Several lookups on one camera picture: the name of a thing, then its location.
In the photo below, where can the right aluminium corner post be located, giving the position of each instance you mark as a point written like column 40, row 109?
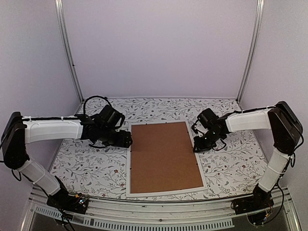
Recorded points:
column 252, row 49

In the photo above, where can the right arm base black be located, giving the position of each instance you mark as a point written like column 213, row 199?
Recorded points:
column 259, row 200

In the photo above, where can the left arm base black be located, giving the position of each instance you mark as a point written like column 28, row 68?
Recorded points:
column 72, row 204

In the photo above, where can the aluminium corner post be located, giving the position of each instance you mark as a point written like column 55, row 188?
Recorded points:
column 67, row 49
column 252, row 49

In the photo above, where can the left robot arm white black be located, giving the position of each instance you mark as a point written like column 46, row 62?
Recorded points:
column 22, row 131

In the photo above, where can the front aluminium slotted rail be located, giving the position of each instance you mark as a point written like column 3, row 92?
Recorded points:
column 106, row 214

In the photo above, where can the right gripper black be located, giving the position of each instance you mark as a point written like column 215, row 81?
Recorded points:
column 199, row 147

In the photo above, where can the left aluminium corner post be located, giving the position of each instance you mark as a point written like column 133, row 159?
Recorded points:
column 67, row 49

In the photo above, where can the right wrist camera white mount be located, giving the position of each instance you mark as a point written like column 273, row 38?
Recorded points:
column 196, row 128

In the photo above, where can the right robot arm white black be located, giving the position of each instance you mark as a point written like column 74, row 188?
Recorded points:
column 285, row 127

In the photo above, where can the brown cardboard backing board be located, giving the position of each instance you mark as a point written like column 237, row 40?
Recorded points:
column 166, row 157

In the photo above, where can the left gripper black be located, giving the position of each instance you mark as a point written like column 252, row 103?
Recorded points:
column 123, row 141

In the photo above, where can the white picture frame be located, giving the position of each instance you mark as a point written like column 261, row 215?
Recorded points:
column 166, row 158

